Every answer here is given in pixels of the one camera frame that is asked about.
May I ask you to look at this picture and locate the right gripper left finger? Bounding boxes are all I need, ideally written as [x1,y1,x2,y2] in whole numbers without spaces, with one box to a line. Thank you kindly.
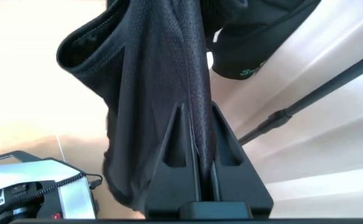
[144,102,201,218]

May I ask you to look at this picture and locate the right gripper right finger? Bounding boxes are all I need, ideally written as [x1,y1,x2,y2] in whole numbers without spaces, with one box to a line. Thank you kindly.
[211,101,274,218]

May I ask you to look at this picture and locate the black garment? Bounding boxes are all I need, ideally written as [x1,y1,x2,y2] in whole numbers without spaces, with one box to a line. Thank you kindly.
[56,0,249,215]
[200,0,322,81]

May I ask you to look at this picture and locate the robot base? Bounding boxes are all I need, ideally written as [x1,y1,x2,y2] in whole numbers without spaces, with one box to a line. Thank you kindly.
[0,151,104,220]

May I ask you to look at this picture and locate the black clothes rack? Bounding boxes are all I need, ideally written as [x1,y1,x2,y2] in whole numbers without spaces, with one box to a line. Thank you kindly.
[237,48,363,146]

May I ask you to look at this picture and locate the beige curtain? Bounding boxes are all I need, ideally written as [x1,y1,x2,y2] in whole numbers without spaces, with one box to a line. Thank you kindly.
[209,0,363,184]

